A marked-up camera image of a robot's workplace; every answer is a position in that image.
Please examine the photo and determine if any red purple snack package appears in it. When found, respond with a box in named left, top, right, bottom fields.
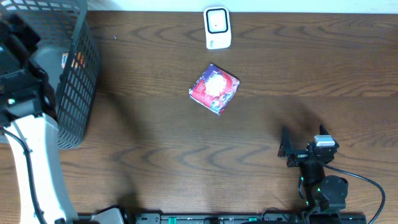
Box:
left=188, top=64, right=240, bottom=115

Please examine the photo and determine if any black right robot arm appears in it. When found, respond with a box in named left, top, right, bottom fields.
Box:
left=277, top=125, right=348, bottom=213

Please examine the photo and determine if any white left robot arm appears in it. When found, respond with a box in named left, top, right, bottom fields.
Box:
left=1, top=14, right=125, bottom=224

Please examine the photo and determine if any orange tissue pack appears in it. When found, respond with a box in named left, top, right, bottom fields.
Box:
left=60, top=52, right=85, bottom=70

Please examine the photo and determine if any dark grey plastic basket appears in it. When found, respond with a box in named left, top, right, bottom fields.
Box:
left=1, top=0, right=101, bottom=150

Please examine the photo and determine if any black camera cable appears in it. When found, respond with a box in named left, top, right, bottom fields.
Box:
left=315, top=158, right=387, bottom=224

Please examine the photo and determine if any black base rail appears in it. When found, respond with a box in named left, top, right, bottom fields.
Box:
left=134, top=211, right=366, bottom=224

